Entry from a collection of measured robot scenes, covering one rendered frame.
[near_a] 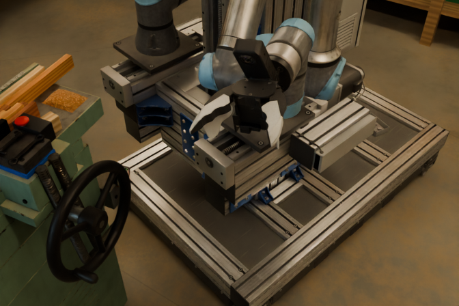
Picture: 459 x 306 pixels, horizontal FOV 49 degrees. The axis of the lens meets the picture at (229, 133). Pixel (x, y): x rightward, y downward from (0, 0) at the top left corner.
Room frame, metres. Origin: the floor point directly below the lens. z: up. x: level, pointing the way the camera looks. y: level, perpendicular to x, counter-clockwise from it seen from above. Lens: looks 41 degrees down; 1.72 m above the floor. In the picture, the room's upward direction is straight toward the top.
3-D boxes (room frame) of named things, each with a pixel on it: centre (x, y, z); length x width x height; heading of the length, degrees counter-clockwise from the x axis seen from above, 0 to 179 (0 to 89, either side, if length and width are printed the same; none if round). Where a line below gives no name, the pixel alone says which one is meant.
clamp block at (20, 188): (0.80, 0.45, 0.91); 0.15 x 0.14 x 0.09; 156
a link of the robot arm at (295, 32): (0.83, -0.11, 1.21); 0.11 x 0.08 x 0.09; 158
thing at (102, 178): (1.05, 0.39, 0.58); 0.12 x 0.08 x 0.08; 66
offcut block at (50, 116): (0.94, 0.44, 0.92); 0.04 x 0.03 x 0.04; 145
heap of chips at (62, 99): (1.07, 0.44, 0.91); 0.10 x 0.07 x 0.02; 66
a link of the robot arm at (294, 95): (0.83, -0.10, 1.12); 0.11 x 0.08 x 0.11; 68
